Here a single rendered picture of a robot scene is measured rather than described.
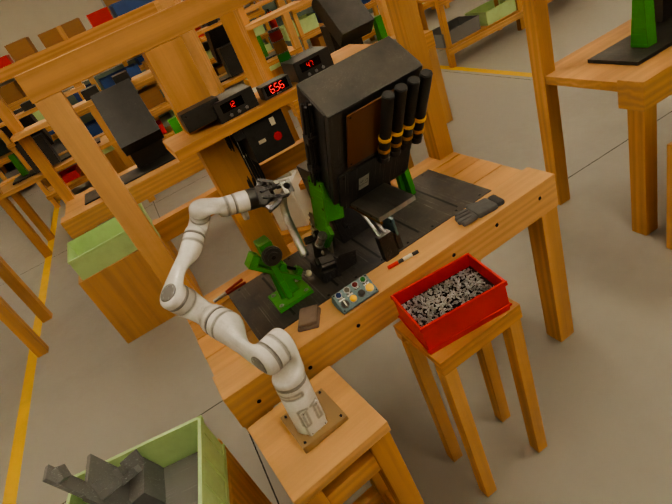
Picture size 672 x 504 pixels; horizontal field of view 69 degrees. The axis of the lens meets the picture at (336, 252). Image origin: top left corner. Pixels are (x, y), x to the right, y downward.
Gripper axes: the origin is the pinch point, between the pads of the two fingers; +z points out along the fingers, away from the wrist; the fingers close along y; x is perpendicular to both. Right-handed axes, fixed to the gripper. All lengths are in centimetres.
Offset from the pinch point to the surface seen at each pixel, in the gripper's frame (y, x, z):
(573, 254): -60, 64, 169
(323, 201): -10.5, -4.3, 10.4
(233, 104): 34.2, -7.3, -6.7
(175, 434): -64, 6, -61
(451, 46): 247, 269, 381
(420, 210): -20, 14, 57
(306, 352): -56, 7, -14
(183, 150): 24.0, -1.7, -28.5
